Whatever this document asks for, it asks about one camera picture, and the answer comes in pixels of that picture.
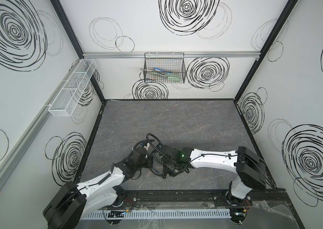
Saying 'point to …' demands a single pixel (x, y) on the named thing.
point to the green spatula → (167, 77)
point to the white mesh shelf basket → (64, 104)
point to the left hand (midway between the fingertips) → (155, 157)
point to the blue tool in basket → (160, 70)
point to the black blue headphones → (151, 166)
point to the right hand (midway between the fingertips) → (166, 158)
